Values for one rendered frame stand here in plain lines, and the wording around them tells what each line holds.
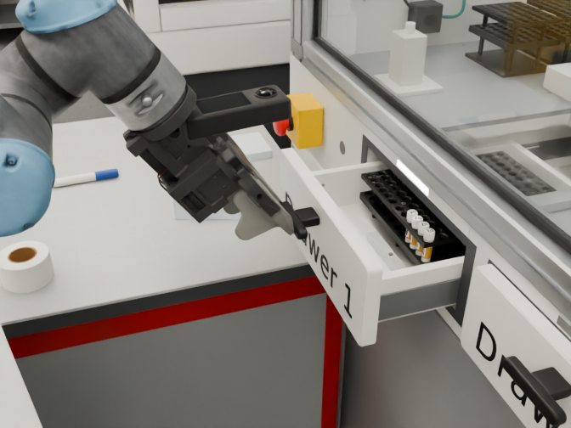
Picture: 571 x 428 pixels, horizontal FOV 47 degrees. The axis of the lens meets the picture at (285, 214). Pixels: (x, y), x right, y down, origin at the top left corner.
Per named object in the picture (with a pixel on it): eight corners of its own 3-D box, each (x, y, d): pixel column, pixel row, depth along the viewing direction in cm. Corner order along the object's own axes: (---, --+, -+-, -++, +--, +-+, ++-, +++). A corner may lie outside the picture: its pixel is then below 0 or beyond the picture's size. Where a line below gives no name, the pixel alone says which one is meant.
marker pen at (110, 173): (37, 192, 112) (36, 183, 111) (37, 188, 113) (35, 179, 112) (119, 178, 116) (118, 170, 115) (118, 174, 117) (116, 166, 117)
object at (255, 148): (206, 168, 119) (205, 160, 118) (195, 148, 126) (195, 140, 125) (272, 158, 123) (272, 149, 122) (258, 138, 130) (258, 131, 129)
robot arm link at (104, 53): (6, 5, 60) (76, -55, 59) (92, 90, 66) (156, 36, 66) (1, 30, 54) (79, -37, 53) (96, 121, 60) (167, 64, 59)
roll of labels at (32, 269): (-5, 275, 92) (-13, 252, 90) (43, 257, 96) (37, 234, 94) (12, 300, 88) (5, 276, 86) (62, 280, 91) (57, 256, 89)
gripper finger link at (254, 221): (260, 256, 77) (210, 204, 73) (299, 226, 76) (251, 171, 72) (265, 270, 74) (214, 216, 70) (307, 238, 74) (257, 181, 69)
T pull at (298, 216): (298, 242, 75) (298, 232, 74) (278, 210, 81) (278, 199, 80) (327, 237, 76) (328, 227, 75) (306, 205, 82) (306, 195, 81)
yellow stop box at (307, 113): (294, 151, 108) (294, 110, 104) (280, 133, 113) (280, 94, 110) (323, 147, 109) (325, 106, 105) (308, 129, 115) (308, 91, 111)
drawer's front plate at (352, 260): (361, 350, 72) (368, 269, 66) (279, 215, 95) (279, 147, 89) (375, 346, 72) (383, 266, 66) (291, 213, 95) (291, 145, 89)
